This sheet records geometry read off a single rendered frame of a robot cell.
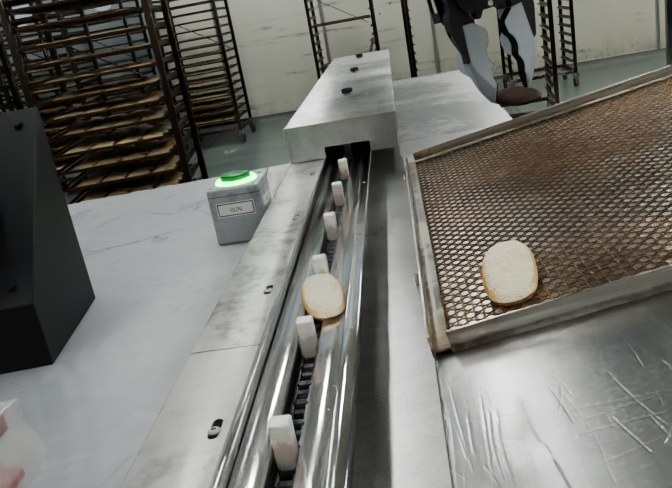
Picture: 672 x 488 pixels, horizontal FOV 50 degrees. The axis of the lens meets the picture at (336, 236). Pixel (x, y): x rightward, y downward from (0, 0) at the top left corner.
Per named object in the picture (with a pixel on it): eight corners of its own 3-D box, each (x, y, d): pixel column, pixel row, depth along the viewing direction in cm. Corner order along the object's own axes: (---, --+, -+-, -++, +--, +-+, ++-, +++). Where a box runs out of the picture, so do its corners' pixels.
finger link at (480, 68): (478, 101, 85) (465, 20, 82) (501, 102, 79) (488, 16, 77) (453, 107, 84) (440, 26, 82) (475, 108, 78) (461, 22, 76)
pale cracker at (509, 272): (480, 254, 55) (476, 241, 55) (529, 241, 54) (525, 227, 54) (486, 313, 46) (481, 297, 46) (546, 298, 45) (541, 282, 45)
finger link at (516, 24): (527, 75, 85) (495, 4, 83) (554, 75, 80) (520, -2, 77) (506, 89, 85) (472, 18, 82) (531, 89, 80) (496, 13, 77)
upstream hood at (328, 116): (337, 81, 235) (332, 54, 232) (392, 72, 233) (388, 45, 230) (291, 173, 117) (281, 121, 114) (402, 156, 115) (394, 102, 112)
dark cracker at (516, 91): (483, 102, 84) (480, 92, 84) (513, 90, 85) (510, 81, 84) (517, 108, 75) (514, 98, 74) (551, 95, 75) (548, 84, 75)
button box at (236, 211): (233, 251, 103) (215, 176, 100) (287, 243, 102) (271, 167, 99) (221, 272, 96) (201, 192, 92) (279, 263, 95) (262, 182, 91)
